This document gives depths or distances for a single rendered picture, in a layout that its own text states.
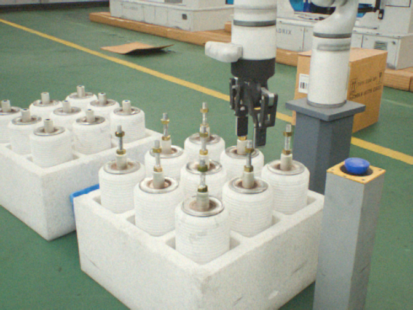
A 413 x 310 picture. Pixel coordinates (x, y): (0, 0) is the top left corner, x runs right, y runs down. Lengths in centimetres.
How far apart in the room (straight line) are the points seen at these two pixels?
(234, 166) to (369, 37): 205
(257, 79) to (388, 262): 59
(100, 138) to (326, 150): 58
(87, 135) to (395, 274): 80
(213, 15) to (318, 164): 323
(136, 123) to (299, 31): 213
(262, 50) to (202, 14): 351
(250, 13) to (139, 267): 48
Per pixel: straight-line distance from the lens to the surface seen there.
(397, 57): 288
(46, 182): 118
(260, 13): 78
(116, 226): 92
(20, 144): 132
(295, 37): 333
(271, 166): 98
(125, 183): 95
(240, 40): 79
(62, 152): 122
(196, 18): 425
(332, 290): 93
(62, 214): 124
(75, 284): 109
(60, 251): 121
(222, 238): 81
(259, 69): 79
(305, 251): 100
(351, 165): 82
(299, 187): 96
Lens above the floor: 64
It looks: 22 degrees down
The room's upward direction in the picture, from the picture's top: straight up
